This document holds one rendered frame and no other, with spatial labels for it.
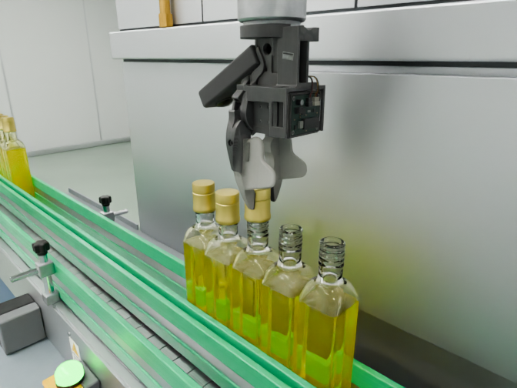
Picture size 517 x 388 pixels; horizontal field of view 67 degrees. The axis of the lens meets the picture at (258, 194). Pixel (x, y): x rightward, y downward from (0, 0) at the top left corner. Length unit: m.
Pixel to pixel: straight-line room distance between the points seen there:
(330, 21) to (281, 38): 0.15
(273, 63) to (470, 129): 0.23
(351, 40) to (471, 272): 0.32
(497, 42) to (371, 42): 0.14
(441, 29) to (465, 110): 0.09
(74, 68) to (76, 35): 0.46
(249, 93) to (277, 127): 0.05
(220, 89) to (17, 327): 0.69
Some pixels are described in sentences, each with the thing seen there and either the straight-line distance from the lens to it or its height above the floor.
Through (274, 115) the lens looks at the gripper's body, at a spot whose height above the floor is 1.28.
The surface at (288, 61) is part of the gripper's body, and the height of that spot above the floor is 1.34.
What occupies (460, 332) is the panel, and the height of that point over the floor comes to 1.01.
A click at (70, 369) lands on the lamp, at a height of 0.85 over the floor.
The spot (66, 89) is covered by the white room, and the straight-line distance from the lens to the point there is 6.56.
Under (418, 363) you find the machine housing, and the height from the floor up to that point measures 0.91.
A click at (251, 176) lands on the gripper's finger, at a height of 1.21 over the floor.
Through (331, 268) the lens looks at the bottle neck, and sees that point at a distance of 0.46.
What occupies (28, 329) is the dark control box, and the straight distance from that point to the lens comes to 1.01.
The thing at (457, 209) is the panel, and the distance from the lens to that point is 0.51.
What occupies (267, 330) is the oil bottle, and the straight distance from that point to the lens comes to 0.55.
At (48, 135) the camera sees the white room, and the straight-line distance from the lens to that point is 6.52.
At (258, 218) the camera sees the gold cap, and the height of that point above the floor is 1.14.
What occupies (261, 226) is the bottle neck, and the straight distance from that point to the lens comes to 0.51.
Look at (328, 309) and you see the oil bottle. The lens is 0.46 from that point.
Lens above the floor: 1.34
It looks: 19 degrees down
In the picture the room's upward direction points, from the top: straight up
